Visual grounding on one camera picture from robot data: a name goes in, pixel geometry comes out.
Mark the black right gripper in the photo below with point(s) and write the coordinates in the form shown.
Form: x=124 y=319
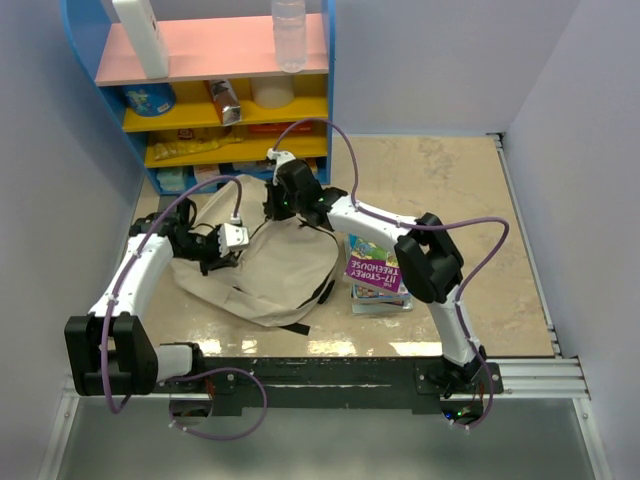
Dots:
x=275 y=206

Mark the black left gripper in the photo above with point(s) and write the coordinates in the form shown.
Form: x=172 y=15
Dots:
x=218 y=262

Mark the beige student backpack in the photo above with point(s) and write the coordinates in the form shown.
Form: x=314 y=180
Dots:
x=288 y=268

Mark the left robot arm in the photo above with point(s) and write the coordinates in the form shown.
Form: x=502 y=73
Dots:
x=111 y=338

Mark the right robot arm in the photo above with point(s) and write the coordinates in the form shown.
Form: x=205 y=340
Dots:
x=430 y=263

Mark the blue tissue pack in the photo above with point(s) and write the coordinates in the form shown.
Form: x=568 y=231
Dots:
x=172 y=179

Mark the orange flat box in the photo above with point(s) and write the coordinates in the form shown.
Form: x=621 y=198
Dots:
x=279 y=128

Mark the purple treehouse book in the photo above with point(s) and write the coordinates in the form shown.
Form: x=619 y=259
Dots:
x=370 y=265

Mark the white round container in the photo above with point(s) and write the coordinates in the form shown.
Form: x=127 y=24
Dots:
x=272 y=92

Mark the brown silver snack packet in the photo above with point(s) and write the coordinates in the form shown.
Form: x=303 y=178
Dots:
x=225 y=102

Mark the yellow snack packet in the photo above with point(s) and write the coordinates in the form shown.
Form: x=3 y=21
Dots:
x=173 y=149

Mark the colourful wooden shelf unit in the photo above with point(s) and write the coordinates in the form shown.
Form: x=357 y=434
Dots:
x=197 y=97

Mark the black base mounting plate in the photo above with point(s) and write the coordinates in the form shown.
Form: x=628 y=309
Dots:
x=421 y=385

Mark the blue snack cup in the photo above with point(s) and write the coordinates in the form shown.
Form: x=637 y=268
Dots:
x=150 y=100

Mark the clear plastic water bottle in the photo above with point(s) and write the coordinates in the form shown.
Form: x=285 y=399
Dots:
x=290 y=35

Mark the white rectangular bottle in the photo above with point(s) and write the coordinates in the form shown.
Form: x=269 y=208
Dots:
x=140 y=24

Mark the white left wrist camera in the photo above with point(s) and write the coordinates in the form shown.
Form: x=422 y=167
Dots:
x=232 y=238

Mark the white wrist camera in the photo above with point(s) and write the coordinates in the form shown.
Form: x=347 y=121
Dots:
x=232 y=238
x=278 y=158

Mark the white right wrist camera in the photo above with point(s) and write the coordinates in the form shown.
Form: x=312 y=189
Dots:
x=278 y=158

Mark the aluminium rail frame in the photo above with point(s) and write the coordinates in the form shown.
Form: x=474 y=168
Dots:
x=141 y=411

